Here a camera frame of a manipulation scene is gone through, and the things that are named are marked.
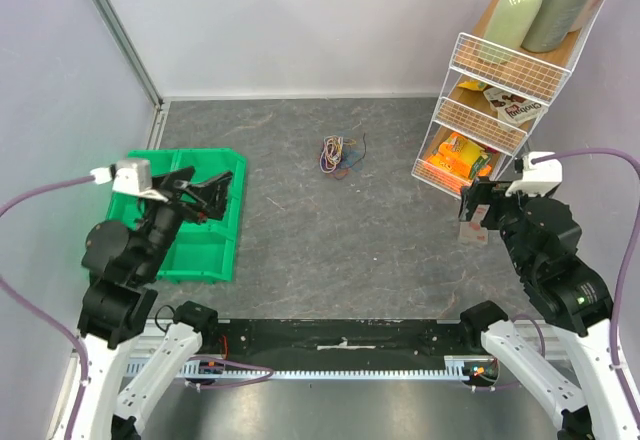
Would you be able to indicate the yellow snack bag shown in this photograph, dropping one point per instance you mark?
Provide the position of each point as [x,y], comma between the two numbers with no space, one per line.
[473,85]

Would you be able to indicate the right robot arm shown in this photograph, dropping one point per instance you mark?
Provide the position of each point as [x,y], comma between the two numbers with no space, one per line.
[541,238]

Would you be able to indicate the white wire shelf rack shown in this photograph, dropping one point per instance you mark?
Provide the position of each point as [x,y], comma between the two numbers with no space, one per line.
[536,77]

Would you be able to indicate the dark green bottle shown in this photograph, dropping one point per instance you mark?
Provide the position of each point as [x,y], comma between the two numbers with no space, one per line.
[552,24]

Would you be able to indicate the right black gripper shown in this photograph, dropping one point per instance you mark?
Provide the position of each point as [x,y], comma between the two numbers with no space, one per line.
[486,204]

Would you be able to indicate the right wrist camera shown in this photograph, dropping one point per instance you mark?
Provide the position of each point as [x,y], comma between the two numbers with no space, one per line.
[537,179]

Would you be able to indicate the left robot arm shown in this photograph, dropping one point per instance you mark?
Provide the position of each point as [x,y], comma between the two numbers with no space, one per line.
[112,319]

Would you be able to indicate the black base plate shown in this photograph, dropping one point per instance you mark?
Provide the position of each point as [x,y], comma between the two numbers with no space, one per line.
[336,344]

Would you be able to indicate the chobani yogurt pack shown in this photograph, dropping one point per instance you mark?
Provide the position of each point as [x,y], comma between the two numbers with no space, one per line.
[512,109]

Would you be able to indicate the light green spray bottle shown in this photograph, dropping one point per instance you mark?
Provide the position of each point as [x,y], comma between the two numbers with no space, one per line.
[506,29]

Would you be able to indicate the aluminium rail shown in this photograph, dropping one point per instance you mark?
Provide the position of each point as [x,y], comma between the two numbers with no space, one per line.
[453,370]

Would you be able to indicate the orange snack box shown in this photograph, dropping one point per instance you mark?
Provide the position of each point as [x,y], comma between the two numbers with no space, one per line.
[457,160]

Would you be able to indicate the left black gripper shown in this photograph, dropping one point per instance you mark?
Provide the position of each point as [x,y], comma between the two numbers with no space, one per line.
[211,193]

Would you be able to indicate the green compartment bin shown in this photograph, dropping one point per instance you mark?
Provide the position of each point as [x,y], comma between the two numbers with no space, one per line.
[200,240]

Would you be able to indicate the small pink card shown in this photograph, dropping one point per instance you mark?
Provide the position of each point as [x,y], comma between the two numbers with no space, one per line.
[472,232]

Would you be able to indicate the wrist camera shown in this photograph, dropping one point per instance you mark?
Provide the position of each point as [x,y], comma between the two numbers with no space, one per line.
[537,179]
[130,176]

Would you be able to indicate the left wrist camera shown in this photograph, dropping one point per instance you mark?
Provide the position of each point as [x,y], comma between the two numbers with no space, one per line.
[130,176]

